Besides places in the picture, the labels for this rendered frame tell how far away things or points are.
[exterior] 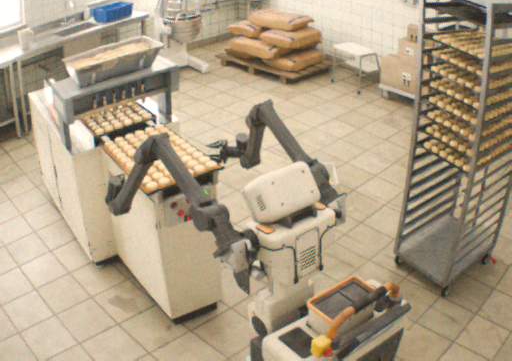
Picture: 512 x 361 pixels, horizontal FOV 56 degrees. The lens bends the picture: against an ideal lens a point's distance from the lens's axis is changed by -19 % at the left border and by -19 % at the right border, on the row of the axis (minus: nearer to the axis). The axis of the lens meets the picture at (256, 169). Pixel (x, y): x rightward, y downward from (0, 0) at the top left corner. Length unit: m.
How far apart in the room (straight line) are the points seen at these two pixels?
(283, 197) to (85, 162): 1.52
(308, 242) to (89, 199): 1.62
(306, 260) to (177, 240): 0.91
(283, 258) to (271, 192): 0.22
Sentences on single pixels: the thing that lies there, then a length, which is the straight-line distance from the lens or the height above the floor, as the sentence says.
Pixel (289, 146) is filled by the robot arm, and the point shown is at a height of 1.19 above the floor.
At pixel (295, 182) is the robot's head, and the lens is 1.88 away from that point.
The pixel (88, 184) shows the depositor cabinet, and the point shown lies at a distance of 3.17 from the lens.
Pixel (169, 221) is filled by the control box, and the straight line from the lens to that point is 2.58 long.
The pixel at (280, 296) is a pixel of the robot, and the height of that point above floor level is 0.80.
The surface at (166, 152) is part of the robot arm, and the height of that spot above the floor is 1.25.
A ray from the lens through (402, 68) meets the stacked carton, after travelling 5.72.
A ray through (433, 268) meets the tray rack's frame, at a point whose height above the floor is 0.15.
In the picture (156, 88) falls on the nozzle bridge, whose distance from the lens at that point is 3.20.
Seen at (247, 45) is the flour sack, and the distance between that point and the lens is 6.31.
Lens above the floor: 2.18
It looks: 29 degrees down
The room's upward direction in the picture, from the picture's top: straight up
